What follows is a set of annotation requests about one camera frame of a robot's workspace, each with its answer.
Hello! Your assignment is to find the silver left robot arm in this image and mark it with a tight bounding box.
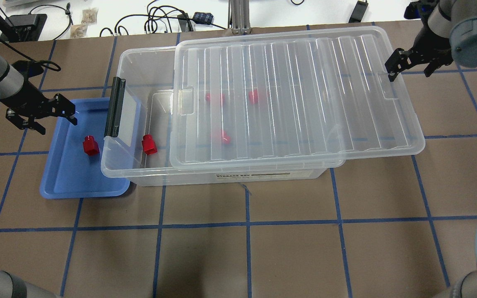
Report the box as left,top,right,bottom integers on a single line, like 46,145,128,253
0,53,78,135

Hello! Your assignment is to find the red block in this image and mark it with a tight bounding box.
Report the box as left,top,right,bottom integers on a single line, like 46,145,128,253
82,135,100,156
141,134,158,155

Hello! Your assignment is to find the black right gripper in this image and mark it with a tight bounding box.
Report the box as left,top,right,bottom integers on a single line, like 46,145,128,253
385,26,453,82

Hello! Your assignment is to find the black power adapter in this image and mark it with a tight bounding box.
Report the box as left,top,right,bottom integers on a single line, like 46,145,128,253
348,0,369,23

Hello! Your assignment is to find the aluminium frame post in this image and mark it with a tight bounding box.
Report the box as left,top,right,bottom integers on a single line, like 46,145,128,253
228,0,251,35

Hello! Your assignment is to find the red block box centre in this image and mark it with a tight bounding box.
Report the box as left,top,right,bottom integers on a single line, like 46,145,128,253
214,130,231,145

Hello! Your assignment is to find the bag of small parts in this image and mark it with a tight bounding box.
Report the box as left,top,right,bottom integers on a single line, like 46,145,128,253
70,24,88,39
81,7,98,24

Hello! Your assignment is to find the black box handle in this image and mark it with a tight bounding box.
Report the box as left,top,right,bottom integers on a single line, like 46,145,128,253
104,76,126,137

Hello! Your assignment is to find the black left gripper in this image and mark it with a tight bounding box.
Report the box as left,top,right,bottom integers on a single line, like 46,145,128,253
6,92,77,135

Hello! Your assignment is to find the clear plastic storage box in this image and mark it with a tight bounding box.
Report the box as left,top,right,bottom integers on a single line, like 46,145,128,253
101,46,345,186

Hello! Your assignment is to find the blue plastic tray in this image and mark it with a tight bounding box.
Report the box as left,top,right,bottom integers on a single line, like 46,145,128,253
39,97,130,199

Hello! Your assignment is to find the clear plastic box lid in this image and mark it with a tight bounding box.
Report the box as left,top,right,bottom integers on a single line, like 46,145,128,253
170,25,425,171

